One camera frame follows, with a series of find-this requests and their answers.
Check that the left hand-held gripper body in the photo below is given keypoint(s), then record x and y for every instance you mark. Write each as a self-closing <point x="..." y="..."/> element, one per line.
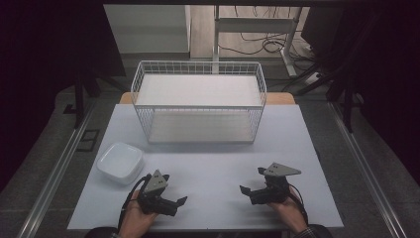
<point x="155" y="185"/>

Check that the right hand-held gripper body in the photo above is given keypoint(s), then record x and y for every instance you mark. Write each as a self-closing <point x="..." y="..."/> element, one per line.
<point x="275" y="190"/>

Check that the person's right hand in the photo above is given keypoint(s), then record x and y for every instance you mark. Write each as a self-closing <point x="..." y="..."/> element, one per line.
<point x="292" y="211"/>

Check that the person's left hand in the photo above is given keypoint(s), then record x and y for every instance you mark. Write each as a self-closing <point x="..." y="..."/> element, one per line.
<point x="133" y="219"/>

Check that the white square plate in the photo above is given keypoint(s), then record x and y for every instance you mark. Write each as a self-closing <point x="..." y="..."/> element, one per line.
<point x="120" y="162"/>

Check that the white power strip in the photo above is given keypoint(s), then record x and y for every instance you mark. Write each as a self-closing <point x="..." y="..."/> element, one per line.
<point x="312" y="78"/>

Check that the dark metal stand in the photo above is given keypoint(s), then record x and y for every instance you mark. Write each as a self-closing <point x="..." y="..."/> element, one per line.
<point x="79" y="99"/>
<point x="346" y="99"/>

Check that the white cabinet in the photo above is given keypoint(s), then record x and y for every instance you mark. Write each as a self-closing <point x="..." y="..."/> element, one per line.
<point x="148" y="29"/>

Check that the black curtain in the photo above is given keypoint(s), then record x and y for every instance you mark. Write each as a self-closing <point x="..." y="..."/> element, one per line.
<point x="389" y="66"/>
<point x="39" y="59"/>

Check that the black floor bracket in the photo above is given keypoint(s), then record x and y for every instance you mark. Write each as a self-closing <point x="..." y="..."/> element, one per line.
<point x="87" y="140"/>

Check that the metal floor rail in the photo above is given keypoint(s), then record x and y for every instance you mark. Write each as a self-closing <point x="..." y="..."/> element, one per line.
<point x="366" y="172"/>
<point x="54" y="178"/>

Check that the white metal desk frame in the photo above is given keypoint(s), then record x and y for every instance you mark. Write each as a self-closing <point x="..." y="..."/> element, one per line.
<point x="254" y="24"/>

